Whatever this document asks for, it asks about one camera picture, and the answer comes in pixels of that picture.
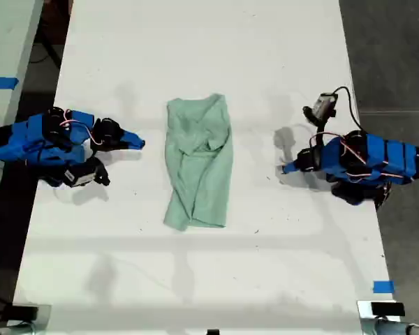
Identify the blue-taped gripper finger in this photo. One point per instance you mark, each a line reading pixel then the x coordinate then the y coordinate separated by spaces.
pixel 293 164
pixel 131 137
pixel 293 170
pixel 129 145

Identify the pale green T-shirt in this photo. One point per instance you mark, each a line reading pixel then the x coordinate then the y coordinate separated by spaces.
pixel 202 174

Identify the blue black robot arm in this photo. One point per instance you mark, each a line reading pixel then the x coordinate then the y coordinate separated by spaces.
pixel 387 155
pixel 31 137

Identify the long blue tape strip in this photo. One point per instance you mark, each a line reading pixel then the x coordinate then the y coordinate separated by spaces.
pixel 1 83

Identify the white side table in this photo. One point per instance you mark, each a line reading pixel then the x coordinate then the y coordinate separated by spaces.
pixel 7 38

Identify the short blue tape strip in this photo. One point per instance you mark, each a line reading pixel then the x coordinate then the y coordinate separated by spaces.
pixel 383 287

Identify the small black box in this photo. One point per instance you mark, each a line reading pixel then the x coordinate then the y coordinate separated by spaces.
pixel 387 309
pixel 25 311

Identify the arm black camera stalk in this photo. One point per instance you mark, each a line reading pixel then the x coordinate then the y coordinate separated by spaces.
pixel 99 171
pixel 316 120

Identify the arm camera box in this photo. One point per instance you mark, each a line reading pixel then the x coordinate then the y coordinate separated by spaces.
pixel 324 103
pixel 79 177

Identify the silver metal bracket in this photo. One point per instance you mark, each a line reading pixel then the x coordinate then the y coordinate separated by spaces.
pixel 365 322

